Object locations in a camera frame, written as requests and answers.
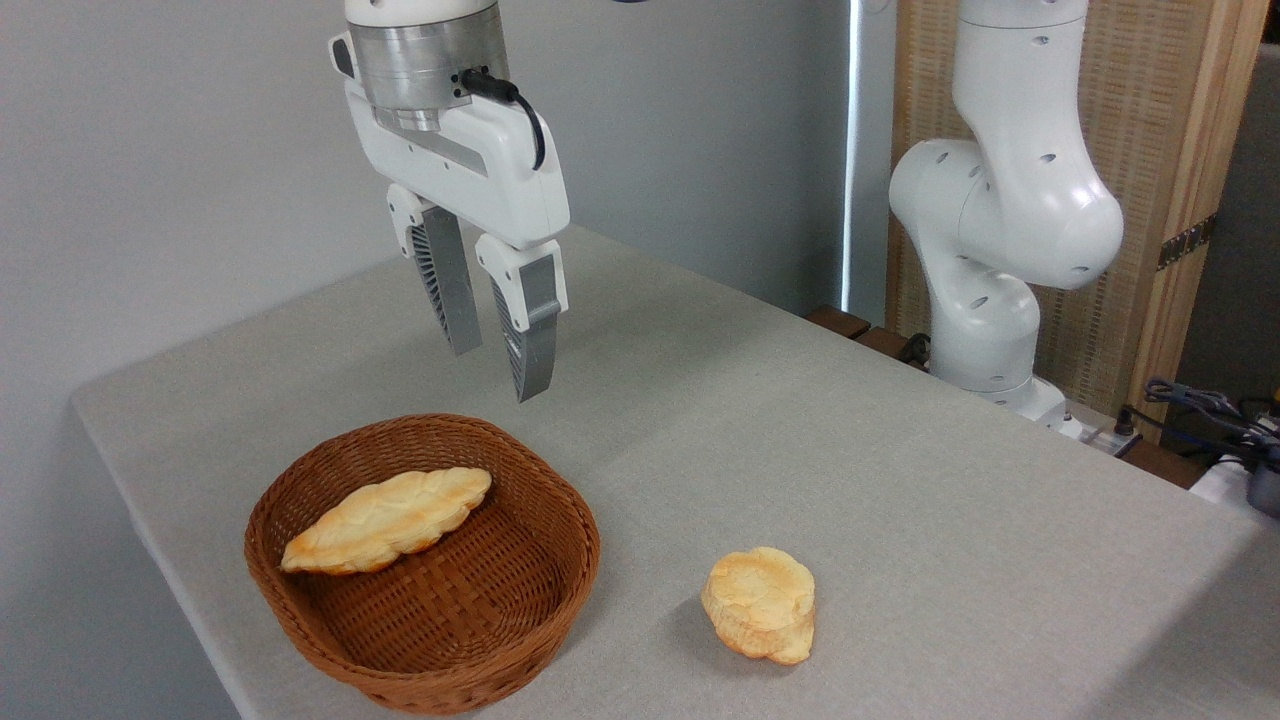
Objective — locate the round bread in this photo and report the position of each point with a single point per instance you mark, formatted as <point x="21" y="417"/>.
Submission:
<point x="760" y="600"/>

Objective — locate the brown wicker basket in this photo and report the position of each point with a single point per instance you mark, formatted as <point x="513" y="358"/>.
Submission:
<point x="470" y="610"/>

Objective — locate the brown wooden blocks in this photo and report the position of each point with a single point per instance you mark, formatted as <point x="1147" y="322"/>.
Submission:
<point x="850" y="325"/>

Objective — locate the metal screen hinge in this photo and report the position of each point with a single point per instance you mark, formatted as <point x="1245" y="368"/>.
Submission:
<point x="1187" y="241"/>

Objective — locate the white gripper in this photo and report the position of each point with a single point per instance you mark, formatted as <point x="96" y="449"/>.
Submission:
<point x="480" y="170"/>

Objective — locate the long braided bread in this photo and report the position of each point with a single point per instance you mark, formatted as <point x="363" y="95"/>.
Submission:
<point x="385" y="520"/>

